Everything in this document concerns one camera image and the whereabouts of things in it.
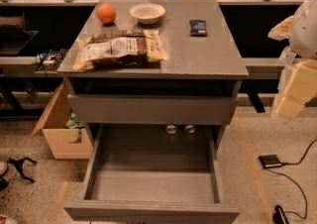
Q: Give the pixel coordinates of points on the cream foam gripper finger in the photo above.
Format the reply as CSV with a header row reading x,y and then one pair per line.
x,y
297,86

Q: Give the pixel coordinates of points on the brown chip bag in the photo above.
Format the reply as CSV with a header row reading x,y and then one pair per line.
x,y
119,49

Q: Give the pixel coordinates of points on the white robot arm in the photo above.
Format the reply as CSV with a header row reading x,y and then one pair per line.
x,y
301,32

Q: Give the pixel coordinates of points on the grey drawer cabinet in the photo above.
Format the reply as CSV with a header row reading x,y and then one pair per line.
x,y
184,69

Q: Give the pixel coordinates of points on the right round drawer knob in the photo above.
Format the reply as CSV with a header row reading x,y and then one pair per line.
x,y
190,129

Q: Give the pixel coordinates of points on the round drawer knob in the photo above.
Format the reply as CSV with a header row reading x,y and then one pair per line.
x,y
190,129
171,129

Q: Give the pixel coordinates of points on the left round drawer knob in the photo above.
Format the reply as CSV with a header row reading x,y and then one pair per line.
x,y
171,129

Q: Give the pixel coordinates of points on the open grey middle drawer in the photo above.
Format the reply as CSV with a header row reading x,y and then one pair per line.
x,y
142,174

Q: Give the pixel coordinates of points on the closed grey top drawer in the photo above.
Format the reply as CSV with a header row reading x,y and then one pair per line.
x,y
153,110

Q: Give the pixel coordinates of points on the clear sanitizer bottle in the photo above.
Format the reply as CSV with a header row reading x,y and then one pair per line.
x,y
287,56

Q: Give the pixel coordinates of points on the black power adapter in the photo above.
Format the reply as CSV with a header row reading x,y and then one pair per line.
x,y
270,161

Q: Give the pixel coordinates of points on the dark blue snack packet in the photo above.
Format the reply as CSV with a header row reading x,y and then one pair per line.
x,y
198,28

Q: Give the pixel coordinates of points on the black device on floor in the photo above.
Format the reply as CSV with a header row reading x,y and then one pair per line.
x,y
279,216

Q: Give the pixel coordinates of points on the white bowl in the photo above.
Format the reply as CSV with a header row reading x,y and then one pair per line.
x,y
147,13

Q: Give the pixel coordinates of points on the orange fruit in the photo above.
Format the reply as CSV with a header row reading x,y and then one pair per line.
x,y
106,13

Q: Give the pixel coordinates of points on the green item in box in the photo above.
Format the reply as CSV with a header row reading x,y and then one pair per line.
x,y
73,123

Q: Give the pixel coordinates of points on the cardboard box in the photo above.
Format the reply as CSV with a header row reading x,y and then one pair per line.
x,y
64,142

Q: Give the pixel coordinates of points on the black patterned box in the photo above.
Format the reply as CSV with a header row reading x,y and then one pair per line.
x,y
50,61

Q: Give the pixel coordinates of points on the black plastic bracket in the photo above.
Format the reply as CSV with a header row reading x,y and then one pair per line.
x,y
18,165

